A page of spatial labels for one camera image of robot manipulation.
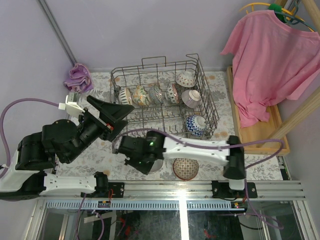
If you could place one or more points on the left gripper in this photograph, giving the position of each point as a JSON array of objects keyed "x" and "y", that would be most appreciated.
[{"x": 105, "y": 124}]

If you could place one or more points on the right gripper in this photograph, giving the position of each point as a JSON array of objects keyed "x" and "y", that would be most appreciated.
[{"x": 145, "y": 169}]

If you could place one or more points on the blue stroke white bowl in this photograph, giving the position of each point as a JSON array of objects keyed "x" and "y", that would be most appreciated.
[{"x": 124, "y": 97}]

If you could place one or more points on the orange leaf floral bowl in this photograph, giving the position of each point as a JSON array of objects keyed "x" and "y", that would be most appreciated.
[{"x": 140, "y": 96}]

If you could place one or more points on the brown floral grid bowl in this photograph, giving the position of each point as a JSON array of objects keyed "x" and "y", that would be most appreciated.
[{"x": 185, "y": 169}]

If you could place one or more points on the navy geometric pattern bowl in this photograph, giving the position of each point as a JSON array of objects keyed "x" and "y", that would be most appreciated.
[{"x": 156, "y": 95}]

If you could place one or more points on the blue white porcelain bowl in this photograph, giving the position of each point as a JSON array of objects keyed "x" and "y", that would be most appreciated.
[{"x": 195, "y": 125}]

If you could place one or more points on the grey wire dish rack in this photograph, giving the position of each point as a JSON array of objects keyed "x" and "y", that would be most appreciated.
[{"x": 167, "y": 117}]

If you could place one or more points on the brown diamond dotted bowl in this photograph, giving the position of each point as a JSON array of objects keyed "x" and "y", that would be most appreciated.
[{"x": 171, "y": 94}]

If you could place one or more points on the orange diamond white bowl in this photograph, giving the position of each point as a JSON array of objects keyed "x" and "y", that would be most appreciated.
[{"x": 186, "y": 79}]

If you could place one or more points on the purple striped bowl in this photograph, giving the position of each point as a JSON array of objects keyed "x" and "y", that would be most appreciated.
[{"x": 191, "y": 98}]

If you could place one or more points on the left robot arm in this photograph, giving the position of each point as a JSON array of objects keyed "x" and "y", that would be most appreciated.
[{"x": 25, "y": 177}]

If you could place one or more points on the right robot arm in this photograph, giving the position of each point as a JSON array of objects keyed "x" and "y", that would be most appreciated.
[{"x": 229, "y": 154}]

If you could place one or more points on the white bowl under gripper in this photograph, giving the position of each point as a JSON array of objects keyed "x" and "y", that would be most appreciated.
[{"x": 157, "y": 165}]

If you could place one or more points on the crumpled purple cloth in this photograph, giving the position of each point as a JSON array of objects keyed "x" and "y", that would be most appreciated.
[{"x": 79, "y": 80}]

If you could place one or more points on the pink t-shirt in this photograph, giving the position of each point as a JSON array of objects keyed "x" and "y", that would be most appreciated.
[{"x": 271, "y": 62}]

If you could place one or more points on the green hanger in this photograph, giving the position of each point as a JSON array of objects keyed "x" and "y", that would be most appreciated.
[{"x": 279, "y": 13}]

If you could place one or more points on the yellow hanger hoop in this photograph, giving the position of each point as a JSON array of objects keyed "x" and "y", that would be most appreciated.
[{"x": 292, "y": 11}]

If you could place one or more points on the aluminium rail frame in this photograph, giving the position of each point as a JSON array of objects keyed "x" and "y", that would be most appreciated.
[{"x": 170, "y": 195}]

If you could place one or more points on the wooden tray frame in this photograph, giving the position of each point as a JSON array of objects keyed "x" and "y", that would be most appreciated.
[{"x": 258, "y": 131}]

